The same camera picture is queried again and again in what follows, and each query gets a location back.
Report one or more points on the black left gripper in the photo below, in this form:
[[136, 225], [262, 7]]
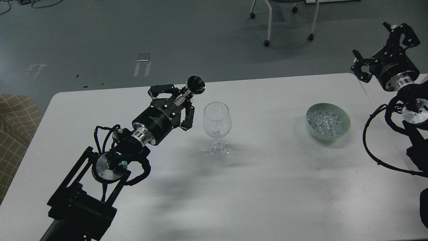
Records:
[[162, 116]]

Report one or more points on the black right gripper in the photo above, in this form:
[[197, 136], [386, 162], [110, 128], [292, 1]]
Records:
[[391, 62]]

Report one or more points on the steel double jigger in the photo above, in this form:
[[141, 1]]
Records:
[[195, 85]]

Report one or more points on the clear ice cubes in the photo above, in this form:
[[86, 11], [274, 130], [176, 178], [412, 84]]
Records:
[[325, 123]]

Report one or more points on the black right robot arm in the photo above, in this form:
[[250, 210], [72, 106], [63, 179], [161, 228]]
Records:
[[406, 113]]

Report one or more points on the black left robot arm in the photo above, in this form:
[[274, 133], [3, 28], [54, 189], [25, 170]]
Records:
[[82, 207]]

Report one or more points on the clear wine glass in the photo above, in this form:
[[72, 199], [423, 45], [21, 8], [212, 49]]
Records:
[[217, 124]]

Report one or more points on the green bowl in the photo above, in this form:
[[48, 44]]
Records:
[[342, 116]]

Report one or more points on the beige checkered chair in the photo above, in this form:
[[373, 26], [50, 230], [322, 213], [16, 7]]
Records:
[[19, 120]]

